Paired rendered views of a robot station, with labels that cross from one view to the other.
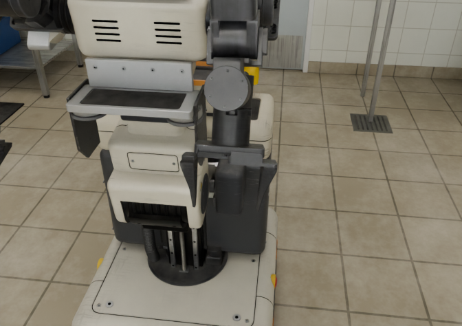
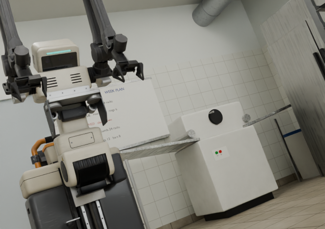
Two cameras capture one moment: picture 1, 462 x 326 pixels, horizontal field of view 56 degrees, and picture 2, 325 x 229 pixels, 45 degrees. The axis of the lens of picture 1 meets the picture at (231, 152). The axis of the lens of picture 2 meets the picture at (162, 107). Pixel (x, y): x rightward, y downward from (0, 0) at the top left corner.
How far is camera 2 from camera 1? 1.58 m
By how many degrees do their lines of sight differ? 55
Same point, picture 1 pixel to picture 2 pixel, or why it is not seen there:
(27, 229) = not seen: outside the picture
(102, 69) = (53, 95)
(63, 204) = not seen: outside the picture
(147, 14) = (67, 72)
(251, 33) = not seen: hidden behind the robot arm
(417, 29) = (148, 204)
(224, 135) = (123, 59)
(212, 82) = (117, 37)
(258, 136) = (114, 151)
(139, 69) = (69, 92)
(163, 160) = (86, 136)
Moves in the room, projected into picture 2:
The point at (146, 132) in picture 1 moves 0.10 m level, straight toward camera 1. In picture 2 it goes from (73, 130) to (83, 122)
